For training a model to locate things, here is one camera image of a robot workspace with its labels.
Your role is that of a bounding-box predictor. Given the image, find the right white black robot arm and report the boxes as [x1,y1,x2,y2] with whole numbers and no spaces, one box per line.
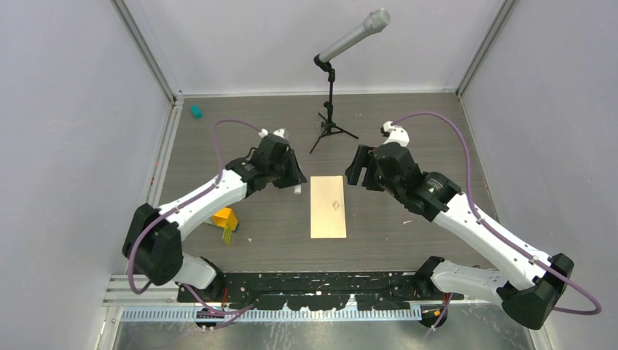
[345,142,574,330]

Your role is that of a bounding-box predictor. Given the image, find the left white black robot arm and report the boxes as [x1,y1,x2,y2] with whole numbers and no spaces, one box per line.
[122,128,307,302]

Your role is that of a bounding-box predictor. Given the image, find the black tripod microphone stand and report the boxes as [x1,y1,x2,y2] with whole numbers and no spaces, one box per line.
[309,55,359,154]

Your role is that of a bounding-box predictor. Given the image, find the colourful toy brick structure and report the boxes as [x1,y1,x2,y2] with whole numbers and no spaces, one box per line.
[211,207,239,231]

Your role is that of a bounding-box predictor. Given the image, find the yellow-green lattice piece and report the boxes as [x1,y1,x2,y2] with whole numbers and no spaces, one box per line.
[222,227,235,245]

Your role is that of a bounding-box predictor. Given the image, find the teal small block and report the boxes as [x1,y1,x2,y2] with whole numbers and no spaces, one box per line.
[190,105,203,119]

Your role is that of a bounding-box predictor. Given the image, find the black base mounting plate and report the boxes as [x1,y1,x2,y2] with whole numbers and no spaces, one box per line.
[177,271,446,311]

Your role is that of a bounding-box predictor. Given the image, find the silver microphone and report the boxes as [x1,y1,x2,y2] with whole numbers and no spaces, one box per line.
[314,8,391,64]

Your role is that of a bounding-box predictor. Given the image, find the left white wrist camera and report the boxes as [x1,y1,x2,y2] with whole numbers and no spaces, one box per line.
[273,128,289,140]

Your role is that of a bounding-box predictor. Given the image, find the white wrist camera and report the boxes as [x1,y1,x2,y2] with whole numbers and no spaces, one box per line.
[380,121,410,147]
[273,128,289,140]

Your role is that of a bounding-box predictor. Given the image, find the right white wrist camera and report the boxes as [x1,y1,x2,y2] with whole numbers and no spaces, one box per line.
[380,121,410,147]

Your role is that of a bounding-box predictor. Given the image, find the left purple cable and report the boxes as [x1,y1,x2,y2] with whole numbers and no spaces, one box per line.
[127,118,269,331]

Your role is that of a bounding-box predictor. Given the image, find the white slotted cable duct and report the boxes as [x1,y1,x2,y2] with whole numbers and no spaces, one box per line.
[120,305,422,322]

